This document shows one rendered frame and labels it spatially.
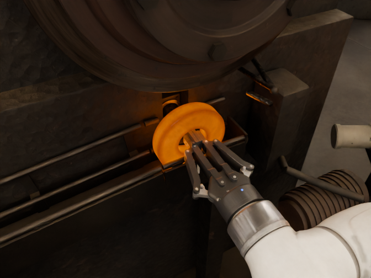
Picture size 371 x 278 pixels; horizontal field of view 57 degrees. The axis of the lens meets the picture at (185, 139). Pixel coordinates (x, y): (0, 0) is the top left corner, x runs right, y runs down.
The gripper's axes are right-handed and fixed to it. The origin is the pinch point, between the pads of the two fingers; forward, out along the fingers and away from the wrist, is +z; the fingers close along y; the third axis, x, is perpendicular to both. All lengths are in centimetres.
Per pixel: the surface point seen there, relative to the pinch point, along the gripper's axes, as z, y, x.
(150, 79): -1.5, -8.7, 17.7
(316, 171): 15, 80, -76
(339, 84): 64, 145, -81
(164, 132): -0.5, -6.0, 3.8
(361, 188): -18.8, 40.8, -20.7
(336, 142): -11.1, 32.5, -6.5
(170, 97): 10.3, 0.5, 1.6
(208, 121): -1.0, 3.4, 3.4
